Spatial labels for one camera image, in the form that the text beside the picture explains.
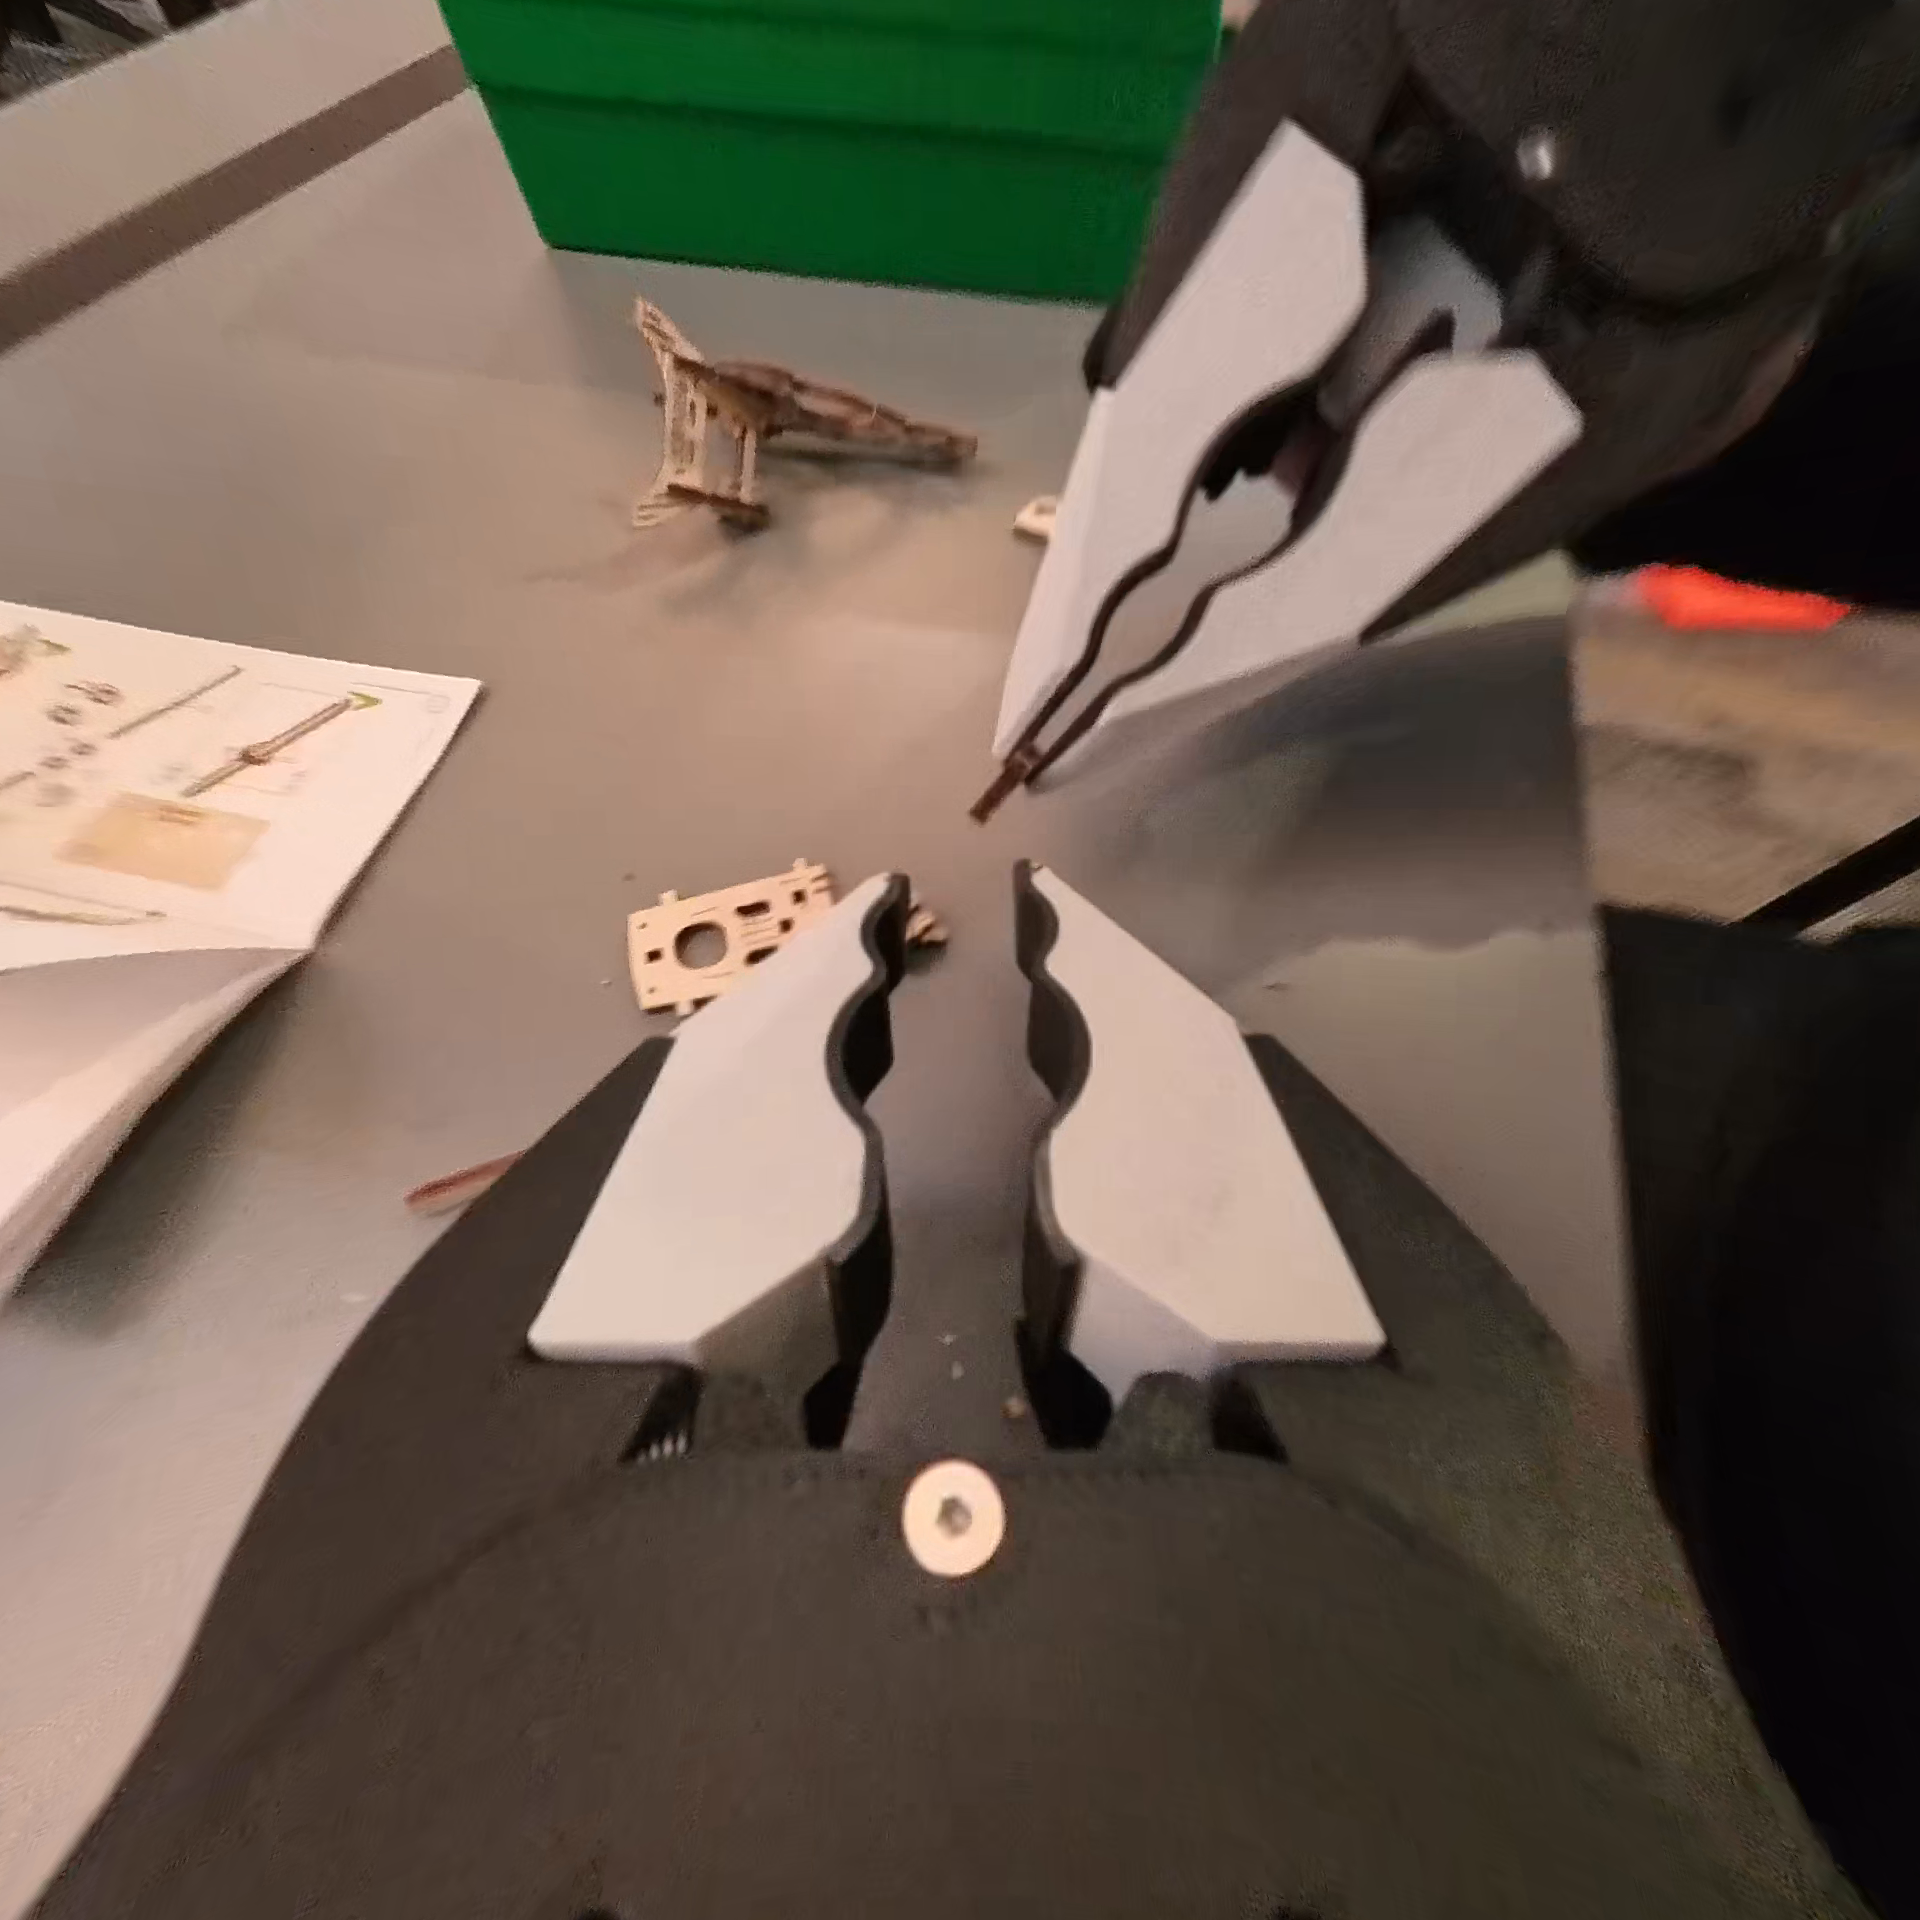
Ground green plastic box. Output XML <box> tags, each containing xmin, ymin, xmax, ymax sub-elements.
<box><xmin>440</xmin><ymin>0</ymin><xmax>1232</xmax><ymax>303</ymax></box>

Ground instruction booklet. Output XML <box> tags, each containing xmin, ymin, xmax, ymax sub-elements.
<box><xmin>0</xmin><ymin>599</ymin><xmax>486</xmax><ymax>1308</ymax></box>

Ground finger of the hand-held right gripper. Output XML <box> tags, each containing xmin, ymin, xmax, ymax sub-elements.
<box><xmin>1025</xmin><ymin>351</ymin><xmax>1586</xmax><ymax>793</ymax></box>
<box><xmin>990</xmin><ymin>117</ymin><xmax>1375</xmax><ymax>775</ymax></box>

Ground part-built wooden model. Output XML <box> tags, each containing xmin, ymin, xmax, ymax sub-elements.
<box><xmin>632</xmin><ymin>295</ymin><xmax>982</xmax><ymax>535</ymax></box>

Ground orange strip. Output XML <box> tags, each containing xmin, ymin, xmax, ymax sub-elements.
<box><xmin>1634</xmin><ymin>564</ymin><xmax>1855</xmax><ymax>634</ymax></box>

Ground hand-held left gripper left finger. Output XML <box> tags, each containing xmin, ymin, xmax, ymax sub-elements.
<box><xmin>528</xmin><ymin>874</ymin><xmax>913</xmax><ymax>1450</ymax></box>

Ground wooden plate with holes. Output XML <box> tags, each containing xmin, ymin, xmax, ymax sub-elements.
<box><xmin>626</xmin><ymin>858</ymin><xmax>841</xmax><ymax>1023</ymax></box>

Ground thin black bar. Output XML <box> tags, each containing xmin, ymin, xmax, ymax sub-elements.
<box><xmin>1739</xmin><ymin>817</ymin><xmax>1920</xmax><ymax>935</ymax></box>

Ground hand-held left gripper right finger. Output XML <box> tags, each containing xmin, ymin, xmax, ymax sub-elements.
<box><xmin>1013</xmin><ymin>860</ymin><xmax>1386</xmax><ymax>1452</ymax></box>

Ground person's dark clothing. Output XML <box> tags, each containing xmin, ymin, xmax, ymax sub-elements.
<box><xmin>1598</xmin><ymin>901</ymin><xmax>1920</xmax><ymax>1920</ymax></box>

